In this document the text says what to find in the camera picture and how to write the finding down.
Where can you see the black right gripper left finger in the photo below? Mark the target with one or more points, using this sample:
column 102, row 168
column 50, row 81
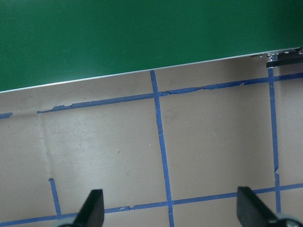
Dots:
column 91, row 213

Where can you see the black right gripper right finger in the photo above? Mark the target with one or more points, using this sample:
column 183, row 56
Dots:
column 252, row 212

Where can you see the green conveyor belt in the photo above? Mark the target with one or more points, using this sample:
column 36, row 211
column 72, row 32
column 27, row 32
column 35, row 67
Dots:
column 54, row 41

